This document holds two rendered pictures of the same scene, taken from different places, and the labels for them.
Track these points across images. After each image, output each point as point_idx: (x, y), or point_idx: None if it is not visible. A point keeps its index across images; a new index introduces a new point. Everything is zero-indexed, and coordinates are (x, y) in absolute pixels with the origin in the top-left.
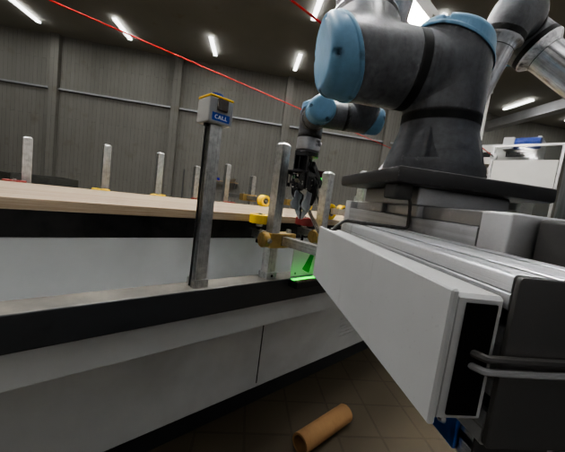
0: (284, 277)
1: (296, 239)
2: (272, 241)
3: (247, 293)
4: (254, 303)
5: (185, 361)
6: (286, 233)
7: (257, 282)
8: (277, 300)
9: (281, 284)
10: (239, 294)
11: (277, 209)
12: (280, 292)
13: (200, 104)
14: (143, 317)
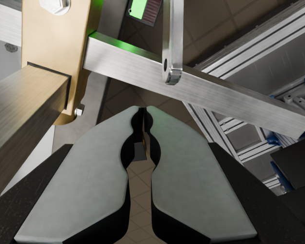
0: (114, 14)
1: (131, 54)
2: (83, 105)
3: (103, 103)
4: (110, 82)
5: None
6: (75, 42)
7: (104, 93)
8: (123, 34)
9: (120, 35)
10: (100, 114)
11: (21, 156)
12: (122, 32)
13: None
14: None
